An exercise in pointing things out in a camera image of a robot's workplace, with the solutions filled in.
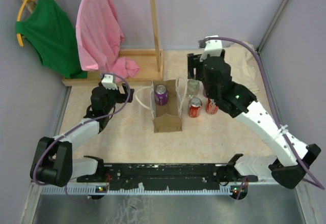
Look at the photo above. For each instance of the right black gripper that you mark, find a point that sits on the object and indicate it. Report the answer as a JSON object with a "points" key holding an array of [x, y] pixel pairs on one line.
{"points": [[193, 61]]}

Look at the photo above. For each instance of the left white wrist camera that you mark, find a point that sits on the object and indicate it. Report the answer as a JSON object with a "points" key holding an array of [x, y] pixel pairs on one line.
{"points": [[108, 81]]}

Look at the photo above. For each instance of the pink shirt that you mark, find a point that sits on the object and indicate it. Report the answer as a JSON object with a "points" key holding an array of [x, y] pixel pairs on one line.
{"points": [[99, 38]]}

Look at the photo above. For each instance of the green shirt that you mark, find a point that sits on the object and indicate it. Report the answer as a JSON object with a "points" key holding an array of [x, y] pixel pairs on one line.
{"points": [[52, 35]]}

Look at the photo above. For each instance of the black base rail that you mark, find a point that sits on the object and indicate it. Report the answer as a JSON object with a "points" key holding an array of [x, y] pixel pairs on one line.
{"points": [[155, 178]]}

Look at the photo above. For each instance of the brown canvas bag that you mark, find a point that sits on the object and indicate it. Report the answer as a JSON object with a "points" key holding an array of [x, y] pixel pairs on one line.
{"points": [[166, 118]]}

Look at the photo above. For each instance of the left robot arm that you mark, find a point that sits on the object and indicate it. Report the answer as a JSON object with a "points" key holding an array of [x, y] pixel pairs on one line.
{"points": [[53, 162]]}

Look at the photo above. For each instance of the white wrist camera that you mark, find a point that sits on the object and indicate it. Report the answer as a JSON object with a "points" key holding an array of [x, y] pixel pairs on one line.
{"points": [[212, 47], [108, 81]]}

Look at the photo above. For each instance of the red coke can back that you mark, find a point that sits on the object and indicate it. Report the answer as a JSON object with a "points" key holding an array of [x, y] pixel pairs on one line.
{"points": [[194, 107]]}

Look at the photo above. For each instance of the beige cloth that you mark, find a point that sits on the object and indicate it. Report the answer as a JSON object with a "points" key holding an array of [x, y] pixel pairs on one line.
{"points": [[242, 72]]}

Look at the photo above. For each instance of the red coke can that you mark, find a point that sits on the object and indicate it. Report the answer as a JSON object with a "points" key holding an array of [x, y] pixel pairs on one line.
{"points": [[194, 107], [211, 107]]}

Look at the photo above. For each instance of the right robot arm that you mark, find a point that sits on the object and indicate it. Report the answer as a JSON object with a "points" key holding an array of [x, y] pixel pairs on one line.
{"points": [[291, 157]]}

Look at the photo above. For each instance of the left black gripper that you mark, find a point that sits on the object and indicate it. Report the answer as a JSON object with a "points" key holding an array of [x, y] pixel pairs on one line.
{"points": [[121, 95]]}

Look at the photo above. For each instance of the wooden clothes rack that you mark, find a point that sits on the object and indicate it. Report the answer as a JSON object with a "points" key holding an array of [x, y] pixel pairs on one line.
{"points": [[151, 61]]}

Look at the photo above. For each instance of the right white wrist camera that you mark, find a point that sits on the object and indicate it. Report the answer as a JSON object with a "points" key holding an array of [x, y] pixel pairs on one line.
{"points": [[212, 47]]}

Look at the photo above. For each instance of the red coke can front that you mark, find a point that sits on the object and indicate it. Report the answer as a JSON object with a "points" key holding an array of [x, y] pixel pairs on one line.
{"points": [[211, 107]]}

